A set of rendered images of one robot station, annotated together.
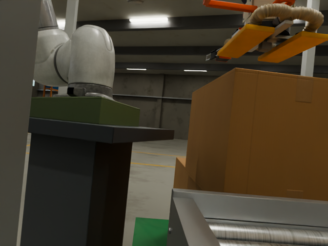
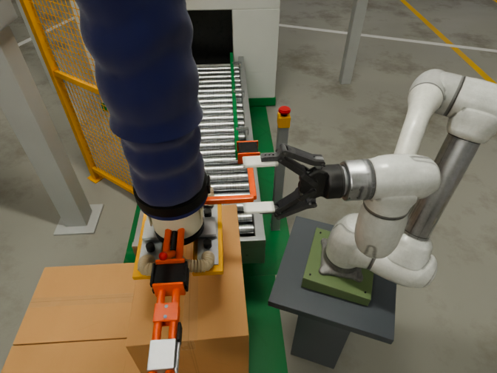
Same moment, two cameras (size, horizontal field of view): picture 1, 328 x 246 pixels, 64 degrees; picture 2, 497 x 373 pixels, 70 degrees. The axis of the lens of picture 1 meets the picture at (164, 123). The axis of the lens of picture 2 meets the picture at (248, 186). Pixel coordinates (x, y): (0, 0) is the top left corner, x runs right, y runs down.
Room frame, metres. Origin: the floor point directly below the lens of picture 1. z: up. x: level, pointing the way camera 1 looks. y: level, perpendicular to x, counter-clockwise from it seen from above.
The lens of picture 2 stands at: (1.83, -0.13, 2.10)
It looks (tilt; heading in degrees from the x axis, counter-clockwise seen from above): 43 degrees down; 180
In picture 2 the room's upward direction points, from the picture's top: straight up
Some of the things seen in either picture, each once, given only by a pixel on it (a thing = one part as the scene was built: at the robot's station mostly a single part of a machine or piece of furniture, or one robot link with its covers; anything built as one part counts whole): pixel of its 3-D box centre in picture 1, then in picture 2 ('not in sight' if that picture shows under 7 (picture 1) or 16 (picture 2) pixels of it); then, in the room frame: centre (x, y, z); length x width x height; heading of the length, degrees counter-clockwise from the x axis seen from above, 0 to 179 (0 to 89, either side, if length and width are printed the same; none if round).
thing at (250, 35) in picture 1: (241, 40); (208, 229); (1.03, -0.27, 1.13); 0.34 x 0.10 x 0.05; 4
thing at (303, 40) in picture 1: (288, 46); (153, 233); (1.04, -0.46, 1.13); 0.34 x 0.10 x 0.05; 4
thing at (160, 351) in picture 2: not in sight; (163, 357); (1.50, -0.33, 1.22); 0.07 x 0.07 x 0.04; 4
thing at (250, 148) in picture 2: not in sight; (248, 152); (0.71, -0.13, 1.23); 0.09 x 0.08 x 0.05; 94
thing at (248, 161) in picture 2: not in sight; (259, 160); (1.28, -0.10, 1.65); 0.07 x 0.03 x 0.01; 95
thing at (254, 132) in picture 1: (252, 139); (195, 290); (1.04, -0.35, 0.74); 0.60 x 0.40 x 0.40; 5
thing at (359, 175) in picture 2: not in sight; (353, 180); (1.26, 0.10, 1.58); 0.09 x 0.06 x 0.09; 5
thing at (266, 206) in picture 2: not in sight; (258, 207); (1.28, -0.10, 1.51); 0.07 x 0.03 x 0.01; 95
